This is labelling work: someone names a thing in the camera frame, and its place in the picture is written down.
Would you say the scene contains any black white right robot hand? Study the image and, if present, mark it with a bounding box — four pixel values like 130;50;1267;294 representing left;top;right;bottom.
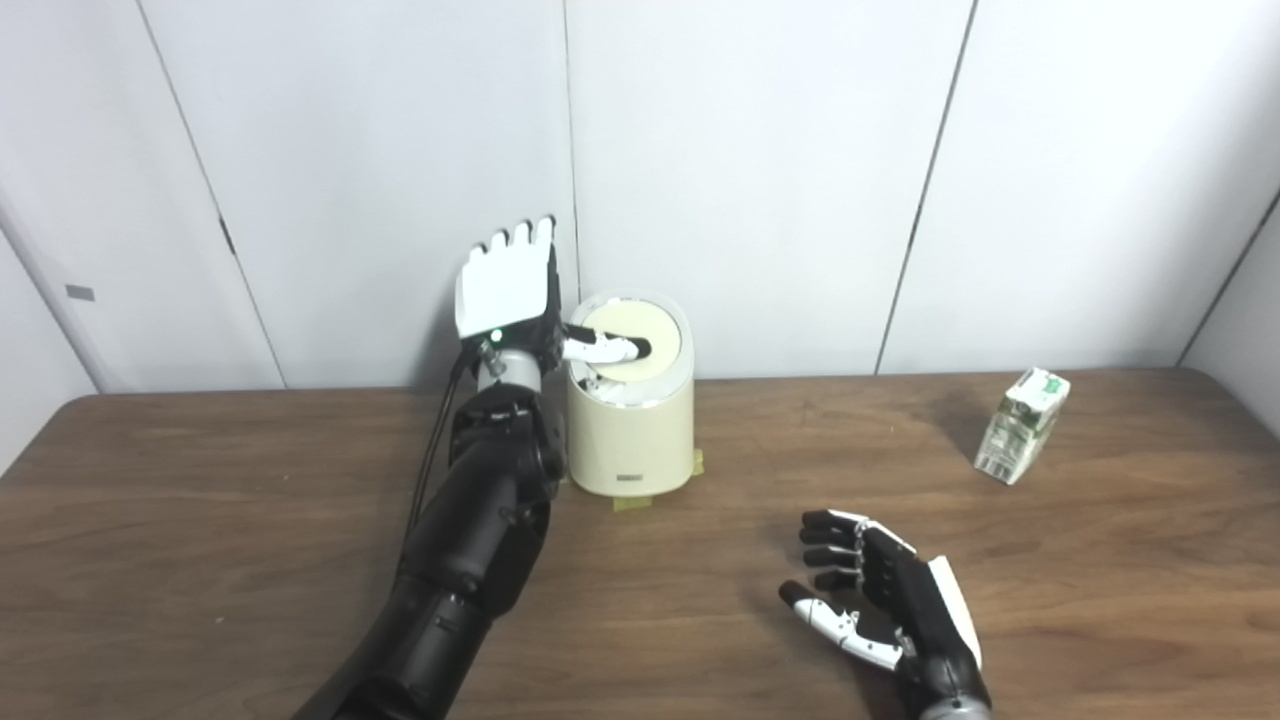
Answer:
778;509;993;716

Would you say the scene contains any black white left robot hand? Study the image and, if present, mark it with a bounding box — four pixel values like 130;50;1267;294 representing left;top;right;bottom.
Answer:
455;215;653;376

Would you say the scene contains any cream round bin lid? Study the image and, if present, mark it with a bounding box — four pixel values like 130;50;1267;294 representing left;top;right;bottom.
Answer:
580;300;683;383

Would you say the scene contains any green white milk carton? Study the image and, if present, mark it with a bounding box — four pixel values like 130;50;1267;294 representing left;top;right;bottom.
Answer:
974;367;1072;487

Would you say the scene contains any cream-colored bin body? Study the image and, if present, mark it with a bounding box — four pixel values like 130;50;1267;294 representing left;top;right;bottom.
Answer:
565;290;696;498

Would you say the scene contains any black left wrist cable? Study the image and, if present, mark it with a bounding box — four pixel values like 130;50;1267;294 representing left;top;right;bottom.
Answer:
405;345;501;536

